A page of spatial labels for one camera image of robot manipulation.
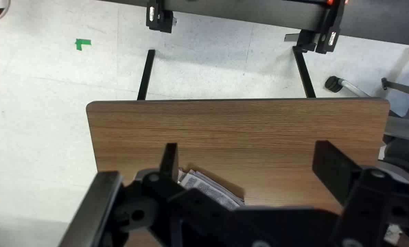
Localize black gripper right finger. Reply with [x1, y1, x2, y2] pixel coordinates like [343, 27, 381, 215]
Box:
[311, 139, 363, 207]

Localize grey office chair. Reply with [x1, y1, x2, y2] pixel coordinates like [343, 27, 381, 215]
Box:
[323, 43, 409, 142]

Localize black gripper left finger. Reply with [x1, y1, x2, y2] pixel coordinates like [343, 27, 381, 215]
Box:
[159, 141, 179, 183]

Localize black table leg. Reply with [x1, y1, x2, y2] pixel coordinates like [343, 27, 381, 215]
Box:
[135, 47, 156, 101]
[290, 45, 317, 98]

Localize black perforated workbench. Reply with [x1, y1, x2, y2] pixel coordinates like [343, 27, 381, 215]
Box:
[100, 0, 409, 47]

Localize black clamp with orange handle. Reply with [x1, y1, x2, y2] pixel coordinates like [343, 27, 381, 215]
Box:
[284, 0, 348, 54]
[144, 0, 175, 34]

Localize green tape floor mark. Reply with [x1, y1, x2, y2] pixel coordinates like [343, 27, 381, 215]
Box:
[74, 36, 93, 52]

